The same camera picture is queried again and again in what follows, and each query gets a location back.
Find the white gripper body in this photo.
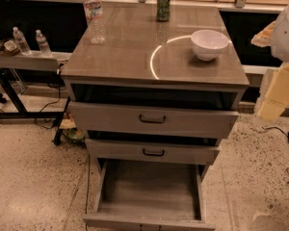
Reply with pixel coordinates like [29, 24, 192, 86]
[250, 21, 276, 47]

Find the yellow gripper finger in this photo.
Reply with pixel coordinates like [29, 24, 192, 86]
[257, 63, 289, 121]

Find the grey bottom drawer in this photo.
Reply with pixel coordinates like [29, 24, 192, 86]
[84, 160, 215, 231]

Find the grey drawer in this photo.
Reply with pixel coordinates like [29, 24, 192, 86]
[86, 139, 220, 165]
[69, 102, 238, 139]
[84, 160, 215, 231]

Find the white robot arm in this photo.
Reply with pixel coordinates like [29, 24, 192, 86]
[251, 5, 289, 121]

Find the grey drawer cabinet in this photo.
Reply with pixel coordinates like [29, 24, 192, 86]
[60, 2, 250, 178]

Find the grey middle drawer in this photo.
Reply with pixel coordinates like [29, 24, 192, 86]
[86, 139, 220, 165]

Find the grey top drawer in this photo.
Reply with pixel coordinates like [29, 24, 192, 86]
[69, 102, 238, 139]

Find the white ceramic bowl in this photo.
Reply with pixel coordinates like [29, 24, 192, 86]
[191, 30, 229, 61]

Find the green soda can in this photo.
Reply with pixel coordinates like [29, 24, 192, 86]
[156, 0, 171, 22]

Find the large clear water bottle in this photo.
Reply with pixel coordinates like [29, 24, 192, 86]
[83, 0, 106, 44]

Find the green bag under table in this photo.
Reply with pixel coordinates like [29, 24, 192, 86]
[63, 128, 85, 142]

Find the small water bottle right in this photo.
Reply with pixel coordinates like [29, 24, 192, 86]
[36, 30, 52, 57]

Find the small water bottle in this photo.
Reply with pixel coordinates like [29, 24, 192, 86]
[13, 27, 31, 55]
[36, 30, 52, 57]

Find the small water bottle left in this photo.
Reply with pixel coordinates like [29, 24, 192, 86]
[13, 27, 31, 55]

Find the bowl with snacks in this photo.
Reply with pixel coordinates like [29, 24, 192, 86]
[0, 39, 19, 56]

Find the black frame side table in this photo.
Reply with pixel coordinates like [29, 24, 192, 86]
[0, 57, 70, 145]

